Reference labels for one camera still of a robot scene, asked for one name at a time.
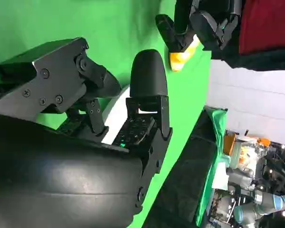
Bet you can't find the green table cloth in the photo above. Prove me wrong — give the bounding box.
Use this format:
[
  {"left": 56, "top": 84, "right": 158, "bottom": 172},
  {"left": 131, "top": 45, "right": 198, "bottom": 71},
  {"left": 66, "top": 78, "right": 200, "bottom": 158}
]
[{"left": 0, "top": 0, "right": 231, "bottom": 228}]

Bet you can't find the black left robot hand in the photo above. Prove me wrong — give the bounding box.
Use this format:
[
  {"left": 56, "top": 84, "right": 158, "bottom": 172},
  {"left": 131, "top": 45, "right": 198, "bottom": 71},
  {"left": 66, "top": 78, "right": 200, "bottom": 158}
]
[{"left": 155, "top": 0, "right": 243, "bottom": 52}]

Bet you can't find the lilac plate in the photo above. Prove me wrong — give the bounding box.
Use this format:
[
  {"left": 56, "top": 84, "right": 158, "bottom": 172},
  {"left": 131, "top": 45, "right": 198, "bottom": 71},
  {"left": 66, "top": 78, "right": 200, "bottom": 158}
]
[{"left": 101, "top": 85, "right": 132, "bottom": 144}]

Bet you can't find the orange and white bread roll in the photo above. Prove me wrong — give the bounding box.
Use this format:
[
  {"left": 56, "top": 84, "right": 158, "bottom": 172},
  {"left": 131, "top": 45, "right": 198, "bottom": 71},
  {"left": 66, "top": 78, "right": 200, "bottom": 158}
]
[{"left": 168, "top": 34, "right": 201, "bottom": 72}]

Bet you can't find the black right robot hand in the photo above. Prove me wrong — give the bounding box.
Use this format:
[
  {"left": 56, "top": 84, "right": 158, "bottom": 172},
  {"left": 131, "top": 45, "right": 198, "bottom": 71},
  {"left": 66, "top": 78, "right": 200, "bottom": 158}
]
[{"left": 0, "top": 36, "right": 174, "bottom": 228}]

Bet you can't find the orange box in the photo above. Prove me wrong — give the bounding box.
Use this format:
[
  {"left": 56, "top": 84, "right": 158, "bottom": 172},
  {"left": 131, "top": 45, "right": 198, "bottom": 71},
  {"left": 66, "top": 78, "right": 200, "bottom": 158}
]
[{"left": 224, "top": 133, "right": 238, "bottom": 155}]

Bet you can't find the black backdrop cloth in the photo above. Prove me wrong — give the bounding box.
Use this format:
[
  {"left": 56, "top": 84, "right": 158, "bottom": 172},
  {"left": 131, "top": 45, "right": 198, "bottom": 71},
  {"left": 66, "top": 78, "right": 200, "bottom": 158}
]
[{"left": 153, "top": 107, "right": 228, "bottom": 228}]

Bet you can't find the person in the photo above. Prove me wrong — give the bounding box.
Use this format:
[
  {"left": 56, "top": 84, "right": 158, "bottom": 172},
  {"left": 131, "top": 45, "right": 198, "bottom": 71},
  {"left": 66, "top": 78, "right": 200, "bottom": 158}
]
[{"left": 210, "top": 0, "right": 285, "bottom": 73}]

